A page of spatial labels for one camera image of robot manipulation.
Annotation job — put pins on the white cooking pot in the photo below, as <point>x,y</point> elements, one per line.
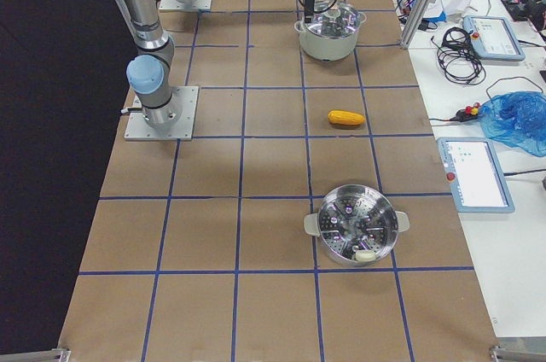
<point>331,35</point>

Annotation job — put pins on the yellow corn cob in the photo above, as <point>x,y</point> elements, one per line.
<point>345,118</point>

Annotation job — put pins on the white paper box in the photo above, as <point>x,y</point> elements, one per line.
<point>455,7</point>

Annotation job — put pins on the far teach pendant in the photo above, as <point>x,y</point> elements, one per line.
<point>492,38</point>

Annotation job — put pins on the teach pendant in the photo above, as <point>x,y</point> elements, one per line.
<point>492,38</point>
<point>475,176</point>

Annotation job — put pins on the emergency stop button box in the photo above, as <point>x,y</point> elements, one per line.
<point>467,114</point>

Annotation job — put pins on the steel steamer basket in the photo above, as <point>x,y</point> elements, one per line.
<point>356,225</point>

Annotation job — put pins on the blue plastic bag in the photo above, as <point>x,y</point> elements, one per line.
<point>517,120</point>

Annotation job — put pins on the near teach pendant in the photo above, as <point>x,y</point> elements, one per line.
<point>475,176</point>

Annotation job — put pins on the right corner bracket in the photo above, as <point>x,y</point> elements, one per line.
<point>501,354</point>

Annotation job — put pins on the corner bracket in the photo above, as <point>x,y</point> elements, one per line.
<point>501,354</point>
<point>53,355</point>

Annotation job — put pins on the left corner bracket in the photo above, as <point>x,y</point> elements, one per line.
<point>53,355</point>

